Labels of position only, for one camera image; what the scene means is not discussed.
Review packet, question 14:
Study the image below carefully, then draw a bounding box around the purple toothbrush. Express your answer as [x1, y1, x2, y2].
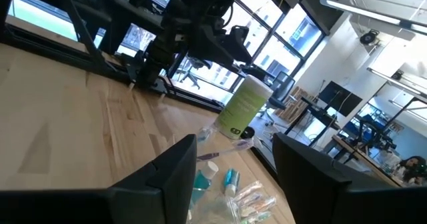
[195, 138, 255, 162]
[238, 190, 268, 210]

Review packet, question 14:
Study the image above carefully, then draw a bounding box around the wrapped white toothbrush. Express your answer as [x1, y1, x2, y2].
[233, 180, 264, 201]

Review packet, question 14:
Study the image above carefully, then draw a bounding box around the orange toothbrush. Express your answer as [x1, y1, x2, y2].
[240, 195, 278, 217]

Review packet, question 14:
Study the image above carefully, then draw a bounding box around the wooden pallet stack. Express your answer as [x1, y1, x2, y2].
[276, 86, 320, 124]

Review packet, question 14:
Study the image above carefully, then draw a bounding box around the person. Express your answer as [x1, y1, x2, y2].
[398, 155, 427, 187]

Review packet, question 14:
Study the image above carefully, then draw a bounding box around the black office chair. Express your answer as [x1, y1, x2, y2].
[179, 57, 214, 91]
[266, 71, 297, 118]

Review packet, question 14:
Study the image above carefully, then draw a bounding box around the black monitor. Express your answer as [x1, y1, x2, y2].
[318, 80, 364, 117]

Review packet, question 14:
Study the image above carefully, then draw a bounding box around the black curved table clamp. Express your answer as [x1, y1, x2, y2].
[240, 126, 257, 140]

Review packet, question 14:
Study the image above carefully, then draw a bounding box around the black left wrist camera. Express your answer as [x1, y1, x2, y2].
[229, 25, 254, 65]

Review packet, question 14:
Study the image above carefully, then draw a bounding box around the long ceiling light bar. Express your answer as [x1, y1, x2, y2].
[319, 0, 427, 37]

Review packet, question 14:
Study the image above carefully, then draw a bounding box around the green disinfecting wipes canister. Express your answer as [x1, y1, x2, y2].
[214, 74, 274, 141]

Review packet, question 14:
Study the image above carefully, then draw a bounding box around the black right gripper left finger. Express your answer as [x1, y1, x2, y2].
[107, 133, 198, 224]

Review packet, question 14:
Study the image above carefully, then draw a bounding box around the clear acrylic organizer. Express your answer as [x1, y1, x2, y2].
[185, 125, 241, 224]

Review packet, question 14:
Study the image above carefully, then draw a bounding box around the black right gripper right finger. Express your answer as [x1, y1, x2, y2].
[272, 132, 391, 224]

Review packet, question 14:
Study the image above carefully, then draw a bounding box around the black background station frame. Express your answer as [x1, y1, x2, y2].
[332, 97, 427, 167]

